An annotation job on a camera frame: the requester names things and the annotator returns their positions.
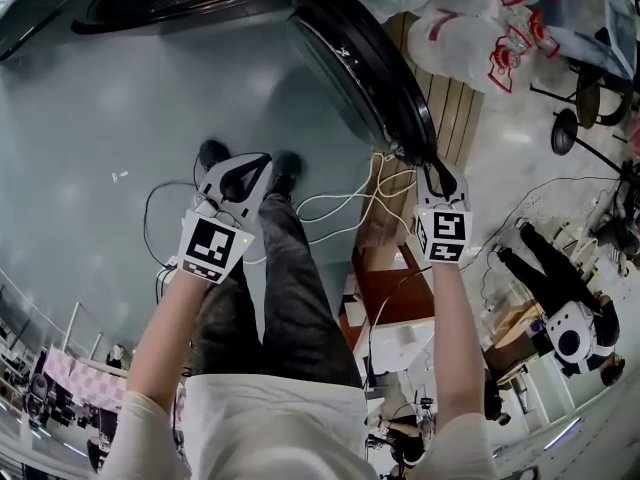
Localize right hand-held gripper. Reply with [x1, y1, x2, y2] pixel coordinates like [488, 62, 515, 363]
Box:
[412, 157, 475, 268]

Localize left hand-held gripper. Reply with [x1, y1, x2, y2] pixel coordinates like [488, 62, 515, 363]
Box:
[176, 151, 275, 286]

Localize person's right forearm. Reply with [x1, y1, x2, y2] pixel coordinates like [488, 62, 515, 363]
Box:
[428, 260, 490, 432]

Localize person's left forearm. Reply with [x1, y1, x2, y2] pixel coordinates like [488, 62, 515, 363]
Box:
[124, 267, 236, 409]

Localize person's left black shoe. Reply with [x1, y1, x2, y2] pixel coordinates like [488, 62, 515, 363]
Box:
[197, 138, 232, 175]

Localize person's black shoe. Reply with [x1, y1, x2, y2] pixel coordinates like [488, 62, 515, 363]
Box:
[268, 149, 305, 200]
[197, 138, 232, 175]

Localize person's right black shoe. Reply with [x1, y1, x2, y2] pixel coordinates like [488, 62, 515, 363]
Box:
[268, 149, 305, 200]

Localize wooden plank pallet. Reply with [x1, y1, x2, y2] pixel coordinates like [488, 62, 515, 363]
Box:
[382, 11, 487, 169]

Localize white power strip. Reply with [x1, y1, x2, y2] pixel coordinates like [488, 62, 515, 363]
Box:
[158, 255, 181, 283]

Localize reddish brown board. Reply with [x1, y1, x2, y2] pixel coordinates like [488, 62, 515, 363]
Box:
[338, 241, 436, 330]

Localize person's dark grey trousers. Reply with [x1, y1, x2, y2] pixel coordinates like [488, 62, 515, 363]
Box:
[189, 191, 365, 390]

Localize pile of clear red-print bags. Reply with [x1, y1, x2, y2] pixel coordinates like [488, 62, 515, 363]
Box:
[332, 0, 564, 95]

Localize black stool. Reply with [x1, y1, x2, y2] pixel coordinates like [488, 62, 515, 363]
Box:
[529, 65, 632, 158]

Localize white device with dark circle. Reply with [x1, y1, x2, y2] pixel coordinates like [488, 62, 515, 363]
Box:
[543, 301, 600, 365]

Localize bluish plastic bag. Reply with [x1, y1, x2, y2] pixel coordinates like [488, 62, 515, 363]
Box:
[544, 0, 640, 82]

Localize pink checkered cloth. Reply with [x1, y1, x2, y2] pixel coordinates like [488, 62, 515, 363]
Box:
[40, 351, 130, 412]

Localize person's white shirt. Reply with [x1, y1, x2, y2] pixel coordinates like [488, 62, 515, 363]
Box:
[104, 371, 501, 480]

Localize white floor cable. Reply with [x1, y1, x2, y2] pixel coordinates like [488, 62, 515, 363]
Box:
[295, 148, 419, 244]

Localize black floor cable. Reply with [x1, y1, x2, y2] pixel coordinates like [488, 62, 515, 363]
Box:
[143, 180, 201, 274]

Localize white metal frame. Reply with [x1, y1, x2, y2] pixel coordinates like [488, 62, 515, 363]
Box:
[62, 298, 107, 362]

